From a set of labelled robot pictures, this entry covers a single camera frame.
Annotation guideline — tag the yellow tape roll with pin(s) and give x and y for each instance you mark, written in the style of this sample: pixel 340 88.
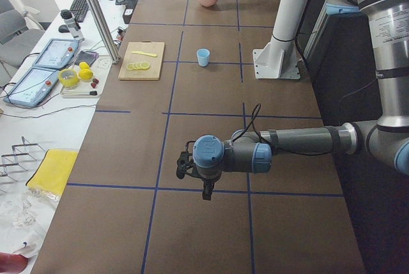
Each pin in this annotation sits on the yellow tape roll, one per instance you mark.
pixel 68 78

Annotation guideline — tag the wire rack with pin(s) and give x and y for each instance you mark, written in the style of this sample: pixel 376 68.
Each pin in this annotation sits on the wire rack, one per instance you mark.
pixel 19 163

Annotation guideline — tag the lower teach pendant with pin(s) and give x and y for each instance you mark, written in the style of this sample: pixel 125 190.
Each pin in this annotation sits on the lower teach pendant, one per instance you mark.
pixel 33 87

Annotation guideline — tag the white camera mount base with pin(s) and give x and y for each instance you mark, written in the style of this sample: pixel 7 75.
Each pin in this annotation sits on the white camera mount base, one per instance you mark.
pixel 277 60

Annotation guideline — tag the white tray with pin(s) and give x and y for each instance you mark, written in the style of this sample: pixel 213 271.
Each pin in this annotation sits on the white tray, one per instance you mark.
pixel 83 89

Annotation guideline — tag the black cap water bottle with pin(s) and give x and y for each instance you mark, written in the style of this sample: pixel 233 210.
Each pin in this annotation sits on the black cap water bottle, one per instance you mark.
pixel 72 25

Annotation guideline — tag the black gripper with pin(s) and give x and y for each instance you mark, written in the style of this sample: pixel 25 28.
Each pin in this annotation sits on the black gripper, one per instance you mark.
pixel 208 182

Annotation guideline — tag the aluminium frame post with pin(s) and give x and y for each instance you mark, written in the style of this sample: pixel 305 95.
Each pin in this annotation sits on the aluminium frame post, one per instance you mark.
pixel 103 30

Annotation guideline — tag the upper teach pendant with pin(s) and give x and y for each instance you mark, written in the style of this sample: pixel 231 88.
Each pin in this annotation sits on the upper teach pendant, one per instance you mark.
pixel 57 53

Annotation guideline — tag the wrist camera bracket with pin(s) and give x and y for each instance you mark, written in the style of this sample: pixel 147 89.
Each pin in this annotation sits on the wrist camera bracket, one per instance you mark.
pixel 185 163

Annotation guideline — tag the light blue paper cup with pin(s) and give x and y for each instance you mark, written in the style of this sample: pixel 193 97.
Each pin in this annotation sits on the light blue paper cup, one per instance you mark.
pixel 203 57

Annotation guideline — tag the yellow cloth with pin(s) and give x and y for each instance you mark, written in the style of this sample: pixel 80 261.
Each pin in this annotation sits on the yellow cloth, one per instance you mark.
pixel 52 174

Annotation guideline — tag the yellow plastic knife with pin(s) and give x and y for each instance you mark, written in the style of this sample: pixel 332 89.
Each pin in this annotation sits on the yellow plastic knife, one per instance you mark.
pixel 144 53

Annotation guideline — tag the black keyboard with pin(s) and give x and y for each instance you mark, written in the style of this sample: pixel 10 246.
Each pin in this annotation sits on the black keyboard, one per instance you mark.
pixel 79 9

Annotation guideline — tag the dark grey pouch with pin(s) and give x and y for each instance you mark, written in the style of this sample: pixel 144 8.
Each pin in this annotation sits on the dark grey pouch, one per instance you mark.
pixel 88 57

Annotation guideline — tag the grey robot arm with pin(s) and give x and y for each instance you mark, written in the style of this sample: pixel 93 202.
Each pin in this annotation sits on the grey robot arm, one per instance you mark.
pixel 385 138

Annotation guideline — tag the bamboo cutting board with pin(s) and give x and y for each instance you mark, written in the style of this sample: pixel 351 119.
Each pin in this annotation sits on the bamboo cutting board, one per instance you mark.
pixel 142 61

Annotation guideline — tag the yellow lemon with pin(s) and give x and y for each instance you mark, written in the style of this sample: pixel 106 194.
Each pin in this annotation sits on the yellow lemon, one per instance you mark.
pixel 85 72

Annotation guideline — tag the black computer mouse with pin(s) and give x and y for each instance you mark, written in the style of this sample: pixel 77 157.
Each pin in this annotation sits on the black computer mouse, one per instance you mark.
pixel 63 29

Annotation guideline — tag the bear sticker card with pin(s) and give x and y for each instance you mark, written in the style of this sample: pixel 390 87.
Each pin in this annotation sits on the bear sticker card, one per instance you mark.
pixel 103 63

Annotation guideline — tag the teach pendant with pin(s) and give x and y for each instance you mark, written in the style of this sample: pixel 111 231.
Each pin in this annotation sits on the teach pendant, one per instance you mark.
pixel 33 87
pixel 57 53

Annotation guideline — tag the white camera pole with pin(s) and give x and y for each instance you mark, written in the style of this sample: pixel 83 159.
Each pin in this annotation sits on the white camera pole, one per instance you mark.
pixel 288 19

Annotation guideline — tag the clear plastic bag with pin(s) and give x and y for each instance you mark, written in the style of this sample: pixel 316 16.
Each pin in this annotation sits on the clear plastic bag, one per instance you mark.
pixel 25 220

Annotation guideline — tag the grey office chair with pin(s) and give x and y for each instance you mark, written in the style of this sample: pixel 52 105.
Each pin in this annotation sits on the grey office chair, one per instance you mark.
pixel 17 40

